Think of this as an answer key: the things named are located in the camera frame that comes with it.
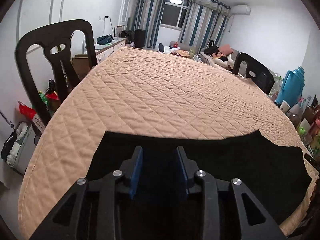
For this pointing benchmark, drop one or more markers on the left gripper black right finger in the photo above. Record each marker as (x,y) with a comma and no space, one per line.
(219,209)

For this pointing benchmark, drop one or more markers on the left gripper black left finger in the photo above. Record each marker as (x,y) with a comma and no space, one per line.
(88,209)

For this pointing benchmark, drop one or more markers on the black pants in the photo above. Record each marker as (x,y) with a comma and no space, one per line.
(276,175)

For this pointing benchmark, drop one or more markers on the grey bin with cloths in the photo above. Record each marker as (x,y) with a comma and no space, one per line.
(19,147)

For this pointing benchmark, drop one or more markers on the red gift bag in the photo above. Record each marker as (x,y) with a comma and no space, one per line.
(32,116)

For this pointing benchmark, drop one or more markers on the beige quilted bed cover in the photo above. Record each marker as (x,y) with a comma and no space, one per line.
(142,92)

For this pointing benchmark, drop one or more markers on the dark plastic chair right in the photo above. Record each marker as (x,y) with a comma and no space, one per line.
(256,71)

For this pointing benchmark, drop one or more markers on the blue thermos jug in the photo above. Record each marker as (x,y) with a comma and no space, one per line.
(292,87)

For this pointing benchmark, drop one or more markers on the white low cabinet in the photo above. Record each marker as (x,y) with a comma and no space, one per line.
(80,62)

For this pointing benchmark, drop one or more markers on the dark blue bag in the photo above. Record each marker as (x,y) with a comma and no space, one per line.
(104,40)

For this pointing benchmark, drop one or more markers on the striped grey blue curtains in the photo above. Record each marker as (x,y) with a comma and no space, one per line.
(200,22)

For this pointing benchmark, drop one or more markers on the white air conditioner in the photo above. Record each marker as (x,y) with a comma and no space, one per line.
(241,10)

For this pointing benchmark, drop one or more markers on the window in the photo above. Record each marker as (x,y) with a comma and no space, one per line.
(174,13)

